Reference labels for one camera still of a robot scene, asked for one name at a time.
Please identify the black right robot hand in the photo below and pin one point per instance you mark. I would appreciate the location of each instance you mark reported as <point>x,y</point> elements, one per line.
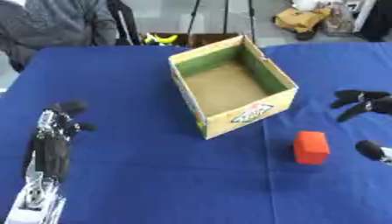
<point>368,100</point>

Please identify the yellow bag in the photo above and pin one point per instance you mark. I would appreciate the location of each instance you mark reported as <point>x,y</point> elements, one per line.
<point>301,19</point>

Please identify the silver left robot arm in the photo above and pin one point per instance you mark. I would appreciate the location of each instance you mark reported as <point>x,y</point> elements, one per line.
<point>35,201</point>

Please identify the black tripod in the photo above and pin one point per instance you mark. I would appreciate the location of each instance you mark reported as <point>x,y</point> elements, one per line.
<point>222,16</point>

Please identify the person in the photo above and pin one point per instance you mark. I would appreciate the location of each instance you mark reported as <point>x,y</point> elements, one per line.
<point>46,26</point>

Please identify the brown cardboard box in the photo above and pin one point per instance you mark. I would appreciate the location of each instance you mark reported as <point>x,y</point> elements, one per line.
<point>196,39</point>

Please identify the orange rectangular block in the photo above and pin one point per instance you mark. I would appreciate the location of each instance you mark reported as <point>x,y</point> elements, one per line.
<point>310,147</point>

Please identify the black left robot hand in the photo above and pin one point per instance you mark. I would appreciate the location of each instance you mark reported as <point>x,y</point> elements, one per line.
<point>53,145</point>

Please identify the yellow green toy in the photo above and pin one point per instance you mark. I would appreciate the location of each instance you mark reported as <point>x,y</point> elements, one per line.
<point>159,39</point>

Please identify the tan cardboard box green inside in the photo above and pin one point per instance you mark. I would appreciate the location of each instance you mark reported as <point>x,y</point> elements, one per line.
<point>232,84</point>

